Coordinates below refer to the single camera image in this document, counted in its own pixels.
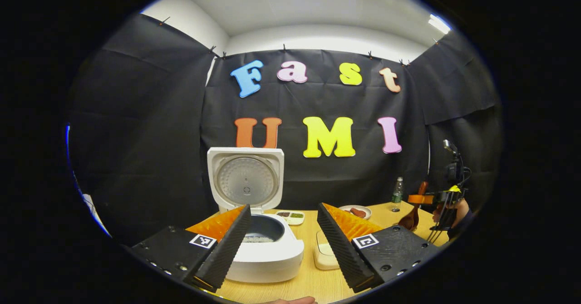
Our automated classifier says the wooden spoon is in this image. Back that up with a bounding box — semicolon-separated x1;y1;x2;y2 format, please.
399;181;429;231

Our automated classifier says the white power strip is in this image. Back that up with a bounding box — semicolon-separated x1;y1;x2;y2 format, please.
82;193;110;237

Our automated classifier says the small white divided dish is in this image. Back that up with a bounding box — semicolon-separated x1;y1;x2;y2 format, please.
276;211;305;226

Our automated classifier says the white round plate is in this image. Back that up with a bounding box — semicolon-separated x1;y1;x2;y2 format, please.
338;205;373;221

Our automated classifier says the clear water bottle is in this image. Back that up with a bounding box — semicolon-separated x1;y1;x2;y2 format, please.
391;177;404;212

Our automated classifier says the small ceiling light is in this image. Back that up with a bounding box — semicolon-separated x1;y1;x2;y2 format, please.
428;14;453;34

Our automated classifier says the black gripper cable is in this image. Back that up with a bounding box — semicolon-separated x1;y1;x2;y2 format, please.
427;191;455;245

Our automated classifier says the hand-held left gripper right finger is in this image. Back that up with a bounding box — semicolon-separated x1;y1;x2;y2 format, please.
316;202;443;294

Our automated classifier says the white rice cooker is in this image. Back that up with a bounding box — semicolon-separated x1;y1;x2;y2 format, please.
207;147;305;283

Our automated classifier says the black backdrop cloth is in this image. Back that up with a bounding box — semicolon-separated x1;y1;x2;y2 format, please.
68;14;502;245

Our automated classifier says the rice box with clear lid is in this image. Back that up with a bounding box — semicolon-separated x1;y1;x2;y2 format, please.
313;230;341;270

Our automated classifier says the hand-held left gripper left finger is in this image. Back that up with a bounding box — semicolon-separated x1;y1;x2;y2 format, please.
129;204;252;293

